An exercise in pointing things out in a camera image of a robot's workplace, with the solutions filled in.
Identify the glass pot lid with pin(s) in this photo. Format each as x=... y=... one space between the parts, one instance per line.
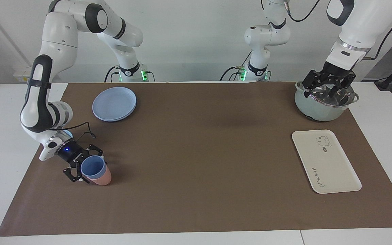
x=322 y=97

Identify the blue plastic cup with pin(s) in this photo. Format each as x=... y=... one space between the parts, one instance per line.
x=93 y=167

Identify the light blue bowl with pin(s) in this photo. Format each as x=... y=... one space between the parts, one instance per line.
x=65 y=131

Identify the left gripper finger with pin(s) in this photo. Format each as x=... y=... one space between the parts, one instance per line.
x=350 y=81
x=309 y=85

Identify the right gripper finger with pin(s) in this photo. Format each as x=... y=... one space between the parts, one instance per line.
x=76 y=178
x=93 y=149

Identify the blue plastic plate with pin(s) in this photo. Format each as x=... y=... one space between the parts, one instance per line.
x=114 y=103

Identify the pale green cooking pot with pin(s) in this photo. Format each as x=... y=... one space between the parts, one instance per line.
x=313 y=110

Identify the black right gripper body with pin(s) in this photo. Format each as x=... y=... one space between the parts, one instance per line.
x=71 y=153

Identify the white power strip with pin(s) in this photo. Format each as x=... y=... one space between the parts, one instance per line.
x=20 y=73

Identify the cream tray with print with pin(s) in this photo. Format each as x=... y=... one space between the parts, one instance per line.
x=327 y=163

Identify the brown table mat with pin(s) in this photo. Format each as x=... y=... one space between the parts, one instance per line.
x=196 y=170

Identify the pink plastic cup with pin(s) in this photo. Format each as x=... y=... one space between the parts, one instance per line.
x=104 y=180

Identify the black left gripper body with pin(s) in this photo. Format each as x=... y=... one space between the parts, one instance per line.
x=334 y=73

